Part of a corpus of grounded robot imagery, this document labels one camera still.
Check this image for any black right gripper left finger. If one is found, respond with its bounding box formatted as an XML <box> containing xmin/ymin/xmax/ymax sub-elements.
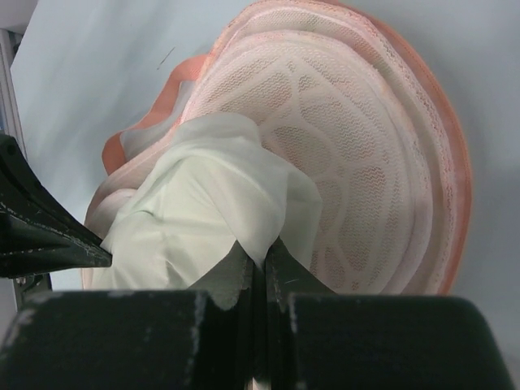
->
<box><xmin>1</xmin><ymin>245</ymin><xmax>254</xmax><ymax>389</ymax></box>

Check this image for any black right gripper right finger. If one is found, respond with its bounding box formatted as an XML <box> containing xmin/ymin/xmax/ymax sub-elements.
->
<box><xmin>265</xmin><ymin>241</ymin><xmax>514</xmax><ymax>389</ymax></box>

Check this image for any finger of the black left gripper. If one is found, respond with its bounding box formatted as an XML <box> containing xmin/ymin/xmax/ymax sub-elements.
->
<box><xmin>1</xmin><ymin>212</ymin><xmax>112</xmax><ymax>279</ymax></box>
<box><xmin>1</xmin><ymin>134</ymin><xmax>101</xmax><ymax>244</ymax></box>

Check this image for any white bra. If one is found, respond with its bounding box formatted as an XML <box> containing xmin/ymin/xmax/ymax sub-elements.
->
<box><xmin>82</xmin><ymin>113</ymin><xmax>322</xmax><ymax>290</ymax></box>

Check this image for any pink floral mesh laundry bag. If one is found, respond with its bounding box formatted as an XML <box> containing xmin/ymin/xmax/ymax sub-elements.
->
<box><xmin>85</xmin><ymin>1</ymin><xmax>472</xmax><ymax>294</ymax></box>

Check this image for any aluminium frame rail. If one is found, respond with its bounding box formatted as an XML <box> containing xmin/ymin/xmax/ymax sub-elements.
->
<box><xmin>1</xmin><ymin>28</ymin><xmax>27</xmax><ymax>157</ymax></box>

